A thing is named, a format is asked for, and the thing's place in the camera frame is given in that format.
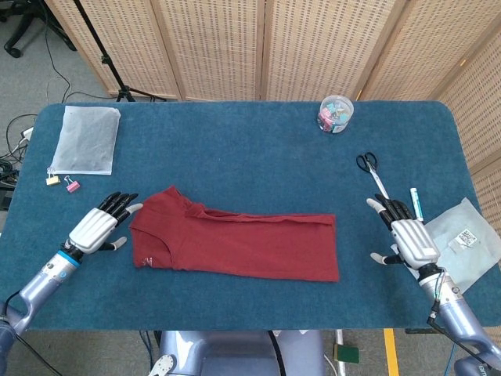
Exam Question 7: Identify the woven wooden folding screen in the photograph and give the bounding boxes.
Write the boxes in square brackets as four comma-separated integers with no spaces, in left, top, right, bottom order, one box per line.
[44,0,501,251]

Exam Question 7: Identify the grey-blue robot torso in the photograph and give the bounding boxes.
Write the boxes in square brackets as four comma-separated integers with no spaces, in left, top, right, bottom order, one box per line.
[158,330,326,376]

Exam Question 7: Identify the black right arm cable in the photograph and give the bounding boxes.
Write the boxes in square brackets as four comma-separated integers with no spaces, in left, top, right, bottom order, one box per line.
[426,269,486,360]

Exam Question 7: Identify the white and teal marker pen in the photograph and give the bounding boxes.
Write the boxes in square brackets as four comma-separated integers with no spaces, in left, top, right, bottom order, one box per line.
[409,187,426,222]

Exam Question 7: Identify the black office chair base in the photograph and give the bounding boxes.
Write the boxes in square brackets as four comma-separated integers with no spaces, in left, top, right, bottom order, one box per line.
[0,0,78,59]

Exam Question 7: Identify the red t-shirt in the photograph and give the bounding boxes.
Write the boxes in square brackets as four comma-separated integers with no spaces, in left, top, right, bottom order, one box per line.
[128,186,340,282]

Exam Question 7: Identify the green block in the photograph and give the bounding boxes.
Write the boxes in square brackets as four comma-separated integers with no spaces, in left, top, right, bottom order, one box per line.
[332,344,360,363]

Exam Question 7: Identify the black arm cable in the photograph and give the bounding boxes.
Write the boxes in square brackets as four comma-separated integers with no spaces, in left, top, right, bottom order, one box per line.
[426,269,486,360]
[1,291,60,376]

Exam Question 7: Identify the black-handled scissors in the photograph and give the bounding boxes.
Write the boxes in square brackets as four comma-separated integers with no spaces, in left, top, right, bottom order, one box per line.
[355,151,392,201]

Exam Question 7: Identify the white frosted zip bag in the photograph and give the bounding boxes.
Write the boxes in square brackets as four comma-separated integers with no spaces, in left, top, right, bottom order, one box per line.
[50,105,121,176]

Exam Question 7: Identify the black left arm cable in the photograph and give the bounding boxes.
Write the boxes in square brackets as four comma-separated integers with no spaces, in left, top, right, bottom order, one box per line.
[1,291,60,376]

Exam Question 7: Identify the yellow floor tape strip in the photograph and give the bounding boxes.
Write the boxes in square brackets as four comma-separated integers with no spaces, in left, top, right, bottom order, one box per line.
[383,328,400,376]

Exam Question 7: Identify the white pipe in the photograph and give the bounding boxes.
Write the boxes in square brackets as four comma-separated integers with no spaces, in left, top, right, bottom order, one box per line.
[334,330,348,376]

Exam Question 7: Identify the blue table cover cloth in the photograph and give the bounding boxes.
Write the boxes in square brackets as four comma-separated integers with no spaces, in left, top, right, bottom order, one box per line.
[0,100,501,332]

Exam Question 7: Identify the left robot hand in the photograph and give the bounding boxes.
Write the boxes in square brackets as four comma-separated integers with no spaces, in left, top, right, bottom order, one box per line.
[66,191,144,255]

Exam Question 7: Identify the black tripod stand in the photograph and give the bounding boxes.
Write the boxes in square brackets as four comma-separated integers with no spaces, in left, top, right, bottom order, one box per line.
[72,0,168,103]

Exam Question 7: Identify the clear jar of binder clips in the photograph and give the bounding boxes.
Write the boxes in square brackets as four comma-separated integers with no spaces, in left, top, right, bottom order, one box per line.
[316,95,355,135]

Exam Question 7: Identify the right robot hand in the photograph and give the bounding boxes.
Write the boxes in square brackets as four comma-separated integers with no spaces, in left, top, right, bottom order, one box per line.
[366,194,442,270]

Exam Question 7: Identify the white metal bracket plate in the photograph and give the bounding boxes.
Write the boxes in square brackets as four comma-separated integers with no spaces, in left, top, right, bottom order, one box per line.
[147,353,178,376]

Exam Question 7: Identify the blue cable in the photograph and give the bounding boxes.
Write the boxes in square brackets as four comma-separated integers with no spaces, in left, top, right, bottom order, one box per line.
[139,330,160,373]

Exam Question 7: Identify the black floor cable bundle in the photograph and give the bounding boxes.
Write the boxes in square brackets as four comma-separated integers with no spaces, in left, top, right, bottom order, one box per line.
[0,113,38,189]

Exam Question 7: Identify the frosted bag with folded cloth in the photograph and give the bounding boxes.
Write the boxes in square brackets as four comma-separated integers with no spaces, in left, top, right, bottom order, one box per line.
[422,197,501,295]

